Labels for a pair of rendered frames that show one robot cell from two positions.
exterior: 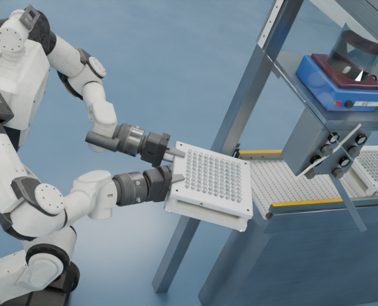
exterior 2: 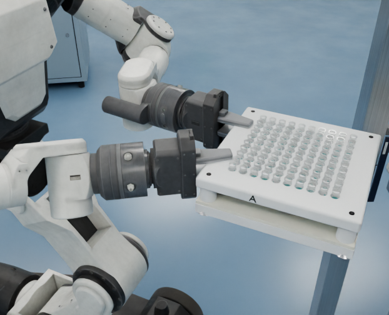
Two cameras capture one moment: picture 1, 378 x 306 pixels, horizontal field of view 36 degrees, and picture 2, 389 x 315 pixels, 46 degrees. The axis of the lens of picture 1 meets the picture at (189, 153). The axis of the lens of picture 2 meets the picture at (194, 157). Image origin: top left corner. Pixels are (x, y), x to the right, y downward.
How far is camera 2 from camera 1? 1.06 m
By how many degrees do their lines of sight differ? 29
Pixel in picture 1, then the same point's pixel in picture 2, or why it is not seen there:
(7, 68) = not seen: outside the picture
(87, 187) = (14, 155)
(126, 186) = (104, 160)
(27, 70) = not seen: outside the picture
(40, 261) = (80, 289)
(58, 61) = (97, 17)
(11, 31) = not seen: outside the picture
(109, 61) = (295, 95)
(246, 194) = (356, 185)
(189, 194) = (230, 181)
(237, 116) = (378, 79)
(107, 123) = (131, 81)
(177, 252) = (324, 297)
